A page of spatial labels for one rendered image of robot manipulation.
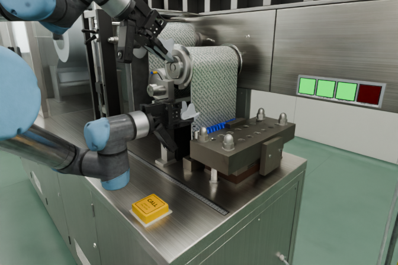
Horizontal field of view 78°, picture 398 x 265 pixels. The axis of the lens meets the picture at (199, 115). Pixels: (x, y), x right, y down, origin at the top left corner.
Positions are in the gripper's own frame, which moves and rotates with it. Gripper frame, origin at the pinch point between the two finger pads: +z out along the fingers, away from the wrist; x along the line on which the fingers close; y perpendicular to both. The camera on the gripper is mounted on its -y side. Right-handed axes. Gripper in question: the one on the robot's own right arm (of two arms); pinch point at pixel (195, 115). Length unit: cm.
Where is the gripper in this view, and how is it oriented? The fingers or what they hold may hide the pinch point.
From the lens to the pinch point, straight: 83.5
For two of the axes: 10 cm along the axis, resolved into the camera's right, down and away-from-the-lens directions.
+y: 0.0, -9.6, -3.0
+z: 7.2, -2.0, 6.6
